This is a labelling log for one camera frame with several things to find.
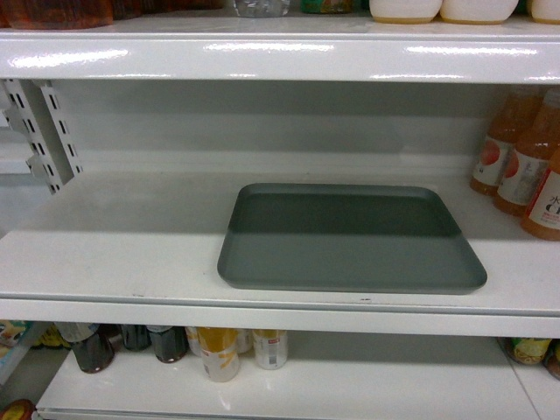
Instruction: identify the orange juice bottle back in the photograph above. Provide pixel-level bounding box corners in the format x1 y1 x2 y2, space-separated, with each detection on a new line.
470 85 543 196

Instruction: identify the white cream bottle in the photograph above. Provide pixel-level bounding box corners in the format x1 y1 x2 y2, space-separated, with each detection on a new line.
439 0 518 25
369 0 443 25
529 0 560 25

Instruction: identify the dark soda bottle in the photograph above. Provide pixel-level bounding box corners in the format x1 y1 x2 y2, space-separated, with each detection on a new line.
146 325 189 363
54 322 115 374
119 325 151 351

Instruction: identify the white labelled drink can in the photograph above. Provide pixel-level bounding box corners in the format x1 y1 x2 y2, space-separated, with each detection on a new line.
252 329 288 370

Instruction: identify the dark soda bottle right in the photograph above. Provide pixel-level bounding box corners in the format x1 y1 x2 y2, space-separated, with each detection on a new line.
146 325 189 363

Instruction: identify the red-brown jar top left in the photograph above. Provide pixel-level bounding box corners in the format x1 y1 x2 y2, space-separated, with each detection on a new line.
1 0 113 30

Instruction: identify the green yellow package right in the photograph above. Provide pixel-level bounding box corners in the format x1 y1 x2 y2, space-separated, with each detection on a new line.
498 338 559 380

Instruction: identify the white cream bottle left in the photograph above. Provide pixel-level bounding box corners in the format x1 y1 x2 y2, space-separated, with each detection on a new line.
369 0 443 25

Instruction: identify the grey-green rectangular tray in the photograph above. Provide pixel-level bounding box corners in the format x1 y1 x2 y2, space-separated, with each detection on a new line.
217 183 487 294

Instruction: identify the white cream bottle middle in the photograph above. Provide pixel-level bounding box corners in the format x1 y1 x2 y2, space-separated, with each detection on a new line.
439 0 518 25

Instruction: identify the green packaged item top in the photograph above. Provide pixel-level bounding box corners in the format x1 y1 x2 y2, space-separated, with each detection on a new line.
300 0 354 14

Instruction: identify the white cream bottle right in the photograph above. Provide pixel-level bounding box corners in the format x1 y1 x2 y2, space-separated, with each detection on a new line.
529 0 560 25

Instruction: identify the yellow white drink can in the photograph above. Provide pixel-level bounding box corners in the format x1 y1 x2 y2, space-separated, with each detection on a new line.
197 327 240 382

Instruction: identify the orange juice bottle front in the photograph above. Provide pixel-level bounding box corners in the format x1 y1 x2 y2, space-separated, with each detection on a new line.
521 149 560 242

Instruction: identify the dark soda bottle middle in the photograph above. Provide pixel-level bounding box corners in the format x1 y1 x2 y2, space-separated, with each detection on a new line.
119 325 151 351

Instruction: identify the white slotted shelf upright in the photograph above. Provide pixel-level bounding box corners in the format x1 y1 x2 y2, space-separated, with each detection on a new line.
1 79 82 194

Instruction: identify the clear plastic water bottle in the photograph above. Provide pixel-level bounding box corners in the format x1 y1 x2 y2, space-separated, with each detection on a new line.
233 0 291 18

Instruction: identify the white lower shelf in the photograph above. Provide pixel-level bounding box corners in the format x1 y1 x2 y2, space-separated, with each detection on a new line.
38 333 559 419

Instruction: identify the orange juice bottle middle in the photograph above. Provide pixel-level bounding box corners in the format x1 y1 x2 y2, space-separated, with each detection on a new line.
493 87 559 216

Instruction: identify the dark soda bottle left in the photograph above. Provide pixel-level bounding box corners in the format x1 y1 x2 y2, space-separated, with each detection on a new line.
54 322 115 374

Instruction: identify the orange juice bottle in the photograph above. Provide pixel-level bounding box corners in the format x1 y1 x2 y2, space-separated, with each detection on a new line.
470 85 543 196
521 149 560 242
493 87 559 216

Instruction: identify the white upper shelf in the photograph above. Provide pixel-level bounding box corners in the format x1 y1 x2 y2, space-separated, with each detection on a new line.
1 9 559 85

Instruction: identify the yellow snack bag left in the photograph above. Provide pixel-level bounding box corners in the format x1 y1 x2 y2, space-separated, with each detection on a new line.
31 324 71 350

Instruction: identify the orange lid jar bottom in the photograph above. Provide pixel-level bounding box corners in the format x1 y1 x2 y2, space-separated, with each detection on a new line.
1 399 36 420

